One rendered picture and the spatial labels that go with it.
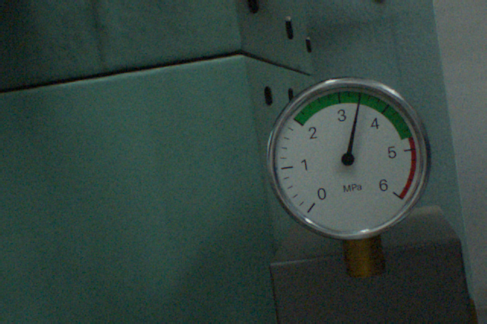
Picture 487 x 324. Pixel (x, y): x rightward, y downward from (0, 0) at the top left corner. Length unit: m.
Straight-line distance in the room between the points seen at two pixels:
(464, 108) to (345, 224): 2.50
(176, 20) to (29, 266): 0.13
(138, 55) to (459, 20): 2.46
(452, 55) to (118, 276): 2.46
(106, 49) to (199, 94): 0.05
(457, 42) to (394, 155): 2.50
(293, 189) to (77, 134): 0.12
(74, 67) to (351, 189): 0.15
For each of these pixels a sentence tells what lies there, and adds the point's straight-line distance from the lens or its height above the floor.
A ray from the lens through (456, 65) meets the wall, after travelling 2.87.
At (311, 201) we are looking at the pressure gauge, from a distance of 0.38.
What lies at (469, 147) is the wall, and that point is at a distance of 2.88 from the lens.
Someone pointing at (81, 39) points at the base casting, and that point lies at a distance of 0.46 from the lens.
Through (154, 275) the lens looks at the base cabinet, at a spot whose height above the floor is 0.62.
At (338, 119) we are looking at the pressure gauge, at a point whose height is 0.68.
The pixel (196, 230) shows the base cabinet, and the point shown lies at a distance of 0.45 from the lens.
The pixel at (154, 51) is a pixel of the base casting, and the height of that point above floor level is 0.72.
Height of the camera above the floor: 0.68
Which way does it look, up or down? 3 degrees down
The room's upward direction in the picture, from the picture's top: 9 degrees counter-clockwise
